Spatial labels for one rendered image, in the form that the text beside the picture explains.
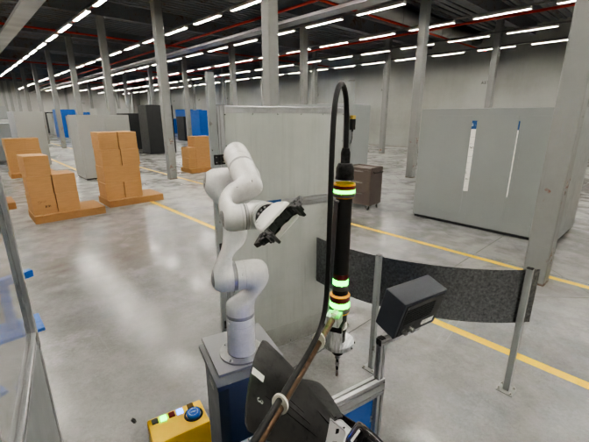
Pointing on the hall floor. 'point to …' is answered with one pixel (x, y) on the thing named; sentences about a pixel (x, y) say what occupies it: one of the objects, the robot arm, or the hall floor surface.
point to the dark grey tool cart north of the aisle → (367, 184)
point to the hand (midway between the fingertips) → (287, 224)
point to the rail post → (378, 415)
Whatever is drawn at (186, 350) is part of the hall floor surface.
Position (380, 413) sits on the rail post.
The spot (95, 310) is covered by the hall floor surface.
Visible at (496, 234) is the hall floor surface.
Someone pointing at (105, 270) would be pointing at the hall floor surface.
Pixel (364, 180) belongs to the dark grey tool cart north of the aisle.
